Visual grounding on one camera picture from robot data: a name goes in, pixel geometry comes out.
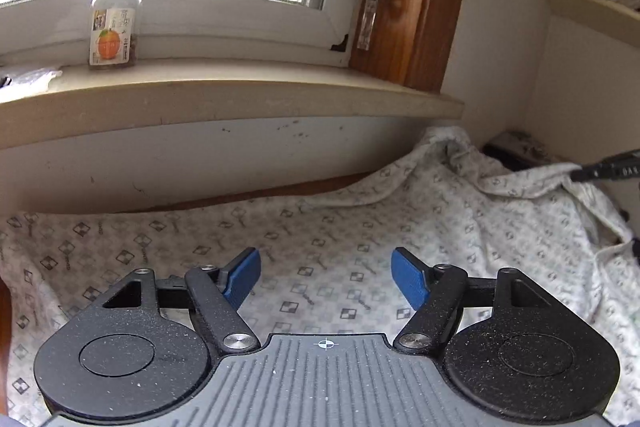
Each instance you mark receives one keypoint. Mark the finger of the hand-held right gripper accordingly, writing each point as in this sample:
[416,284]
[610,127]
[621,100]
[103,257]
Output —
[607,169]

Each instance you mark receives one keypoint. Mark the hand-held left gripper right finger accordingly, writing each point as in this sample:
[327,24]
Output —
[410,278]

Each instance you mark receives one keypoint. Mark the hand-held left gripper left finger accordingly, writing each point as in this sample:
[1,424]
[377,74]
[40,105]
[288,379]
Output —
[245,276]

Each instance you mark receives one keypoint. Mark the white patterned pajama garment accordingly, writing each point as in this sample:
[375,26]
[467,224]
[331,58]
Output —
[325,227]

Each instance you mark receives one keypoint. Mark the grey printed folded shirt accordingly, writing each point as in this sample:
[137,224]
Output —
[520,147]

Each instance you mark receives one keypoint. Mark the beige window sill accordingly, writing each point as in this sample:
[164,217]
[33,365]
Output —
[225,99]

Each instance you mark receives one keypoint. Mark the clear bottle with orange label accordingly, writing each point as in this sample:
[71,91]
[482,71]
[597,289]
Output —
[115,27]

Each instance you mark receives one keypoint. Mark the clear plastic bag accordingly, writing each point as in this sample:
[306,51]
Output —
[30,78]

